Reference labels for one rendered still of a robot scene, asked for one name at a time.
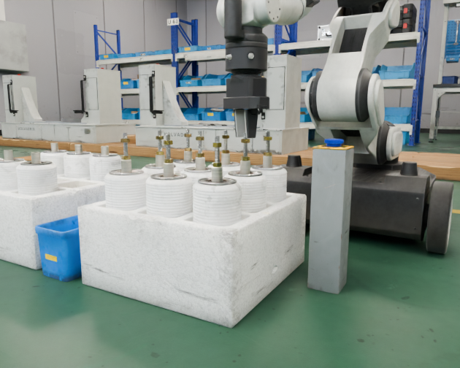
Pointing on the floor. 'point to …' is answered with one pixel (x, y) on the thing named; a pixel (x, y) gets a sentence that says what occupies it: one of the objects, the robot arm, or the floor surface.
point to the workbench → (449, 31)
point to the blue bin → (60, 248)
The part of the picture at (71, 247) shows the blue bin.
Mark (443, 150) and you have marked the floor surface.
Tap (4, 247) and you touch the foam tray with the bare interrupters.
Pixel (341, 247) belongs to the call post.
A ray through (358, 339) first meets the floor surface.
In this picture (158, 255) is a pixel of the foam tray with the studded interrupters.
